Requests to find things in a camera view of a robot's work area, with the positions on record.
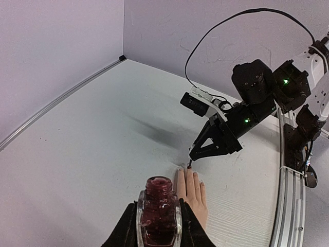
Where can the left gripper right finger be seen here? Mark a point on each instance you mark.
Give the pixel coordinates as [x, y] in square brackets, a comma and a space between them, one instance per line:
[193, 234]

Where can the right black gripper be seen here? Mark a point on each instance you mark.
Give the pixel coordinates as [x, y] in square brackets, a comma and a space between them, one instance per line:
[215, 139]

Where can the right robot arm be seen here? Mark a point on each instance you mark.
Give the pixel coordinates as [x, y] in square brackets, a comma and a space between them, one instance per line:
[261, 90]

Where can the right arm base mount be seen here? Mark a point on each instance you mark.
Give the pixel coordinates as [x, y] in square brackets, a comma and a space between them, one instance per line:
[297, 154]

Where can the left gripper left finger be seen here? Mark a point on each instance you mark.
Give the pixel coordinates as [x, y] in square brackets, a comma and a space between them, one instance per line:
[124, 234]

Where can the mannequin hand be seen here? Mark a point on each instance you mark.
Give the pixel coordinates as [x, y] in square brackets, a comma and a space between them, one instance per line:
[192, 191]

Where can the red nail polish bottle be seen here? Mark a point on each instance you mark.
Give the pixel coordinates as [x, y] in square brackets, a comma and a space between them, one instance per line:
[158, 217]

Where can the aluminium back rail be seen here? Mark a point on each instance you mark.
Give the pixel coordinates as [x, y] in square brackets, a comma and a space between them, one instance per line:
[10, 138]

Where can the aluminium rail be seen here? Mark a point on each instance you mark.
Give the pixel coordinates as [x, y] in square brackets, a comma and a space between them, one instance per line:
[289, 223]
[10, 138]

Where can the aluminium front rail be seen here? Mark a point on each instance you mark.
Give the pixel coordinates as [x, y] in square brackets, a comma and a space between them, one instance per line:
[289, 223]

